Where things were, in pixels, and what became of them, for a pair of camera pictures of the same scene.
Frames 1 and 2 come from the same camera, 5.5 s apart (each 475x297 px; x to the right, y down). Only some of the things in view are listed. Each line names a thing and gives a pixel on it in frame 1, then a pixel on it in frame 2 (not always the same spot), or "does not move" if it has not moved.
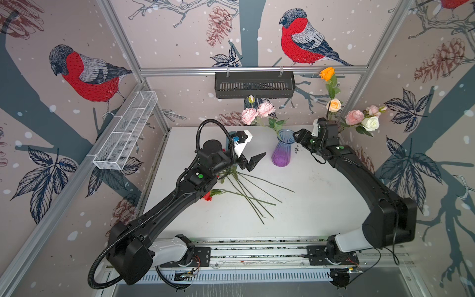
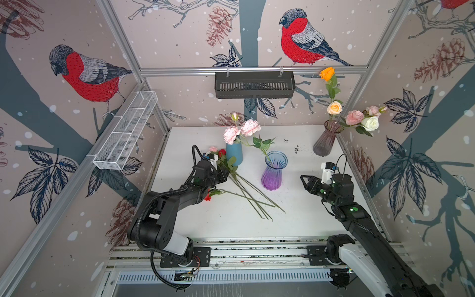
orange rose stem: x=327 y=74 does not move
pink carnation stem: x=354 y=117 does not move
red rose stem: x=208 y=196 does not move
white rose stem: x=368 y=125 does not move
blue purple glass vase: x=282 y=151 → x=275 y=161
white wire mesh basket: x=115 y=149 does not move
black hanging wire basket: x=260 y=86 does not move
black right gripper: x=304 y=138 → x=312 y=180
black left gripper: x=251 y=163 → x=222 y=176
